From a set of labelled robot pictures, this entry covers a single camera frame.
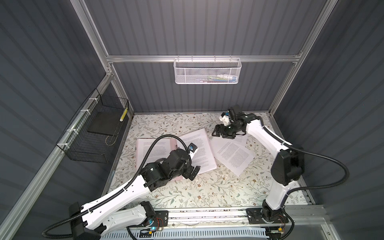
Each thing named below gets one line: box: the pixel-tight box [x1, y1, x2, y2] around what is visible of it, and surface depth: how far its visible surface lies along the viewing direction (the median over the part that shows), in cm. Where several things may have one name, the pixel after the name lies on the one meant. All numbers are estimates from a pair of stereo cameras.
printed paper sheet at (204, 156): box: [177, 128, 217, 174], surface depth 94 cm
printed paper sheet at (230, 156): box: [208, 137, 256, 177], surface depth 98 cm
